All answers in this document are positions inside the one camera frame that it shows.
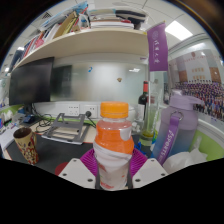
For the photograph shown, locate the purple hanging banner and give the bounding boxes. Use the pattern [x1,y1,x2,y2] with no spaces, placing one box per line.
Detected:
[146,21,169,73]

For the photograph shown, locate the white ceramic jar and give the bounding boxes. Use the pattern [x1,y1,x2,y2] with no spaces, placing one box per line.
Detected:
[127,104,138,123]

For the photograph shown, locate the black computer monitor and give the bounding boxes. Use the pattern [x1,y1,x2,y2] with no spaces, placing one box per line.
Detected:
[8,56,55,107]

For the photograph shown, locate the orange-capped drink bottle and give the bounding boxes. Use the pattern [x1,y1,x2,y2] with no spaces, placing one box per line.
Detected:
[92,101,135,192]

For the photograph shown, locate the black tangled cables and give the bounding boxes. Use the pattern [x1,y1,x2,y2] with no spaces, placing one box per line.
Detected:
[31,104,55,133]

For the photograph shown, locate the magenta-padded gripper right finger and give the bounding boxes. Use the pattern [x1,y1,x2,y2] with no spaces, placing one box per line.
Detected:
[128,147,169,190]

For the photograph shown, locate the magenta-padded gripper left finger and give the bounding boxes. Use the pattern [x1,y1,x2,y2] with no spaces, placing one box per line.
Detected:
[57,147,101,190]

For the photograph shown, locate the small blue box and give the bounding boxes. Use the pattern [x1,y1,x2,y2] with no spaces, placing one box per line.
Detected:
[22,114,36,124]

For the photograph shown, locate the purple water bottle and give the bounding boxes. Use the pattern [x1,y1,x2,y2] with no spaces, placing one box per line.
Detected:
[152,89,205,167]

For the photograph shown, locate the floral paper cup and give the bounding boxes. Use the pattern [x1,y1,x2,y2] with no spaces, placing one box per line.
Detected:
[12,126,39,166]

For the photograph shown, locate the black red-edged desk mat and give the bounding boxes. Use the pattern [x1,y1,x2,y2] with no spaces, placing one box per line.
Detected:
[5,133,155,176]

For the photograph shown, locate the green drinking glass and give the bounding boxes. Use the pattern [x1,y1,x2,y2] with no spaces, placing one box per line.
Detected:
[138,96,161,148]

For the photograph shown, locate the dark wine bottle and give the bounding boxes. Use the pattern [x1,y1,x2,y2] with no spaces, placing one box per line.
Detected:
[137,80,150,123]

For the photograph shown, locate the group photo poster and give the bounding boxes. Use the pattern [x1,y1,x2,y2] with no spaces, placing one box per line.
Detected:
[168,49,224,123]

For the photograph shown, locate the shelf with books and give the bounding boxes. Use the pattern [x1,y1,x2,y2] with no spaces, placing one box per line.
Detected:
[11,1,151,73]

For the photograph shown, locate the open white notebook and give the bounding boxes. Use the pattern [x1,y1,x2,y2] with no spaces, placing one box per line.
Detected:
[0,123,19,151]

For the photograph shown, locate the crumpled white tissue bag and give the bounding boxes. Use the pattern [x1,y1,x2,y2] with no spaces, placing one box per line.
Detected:
[162,136,209,175]

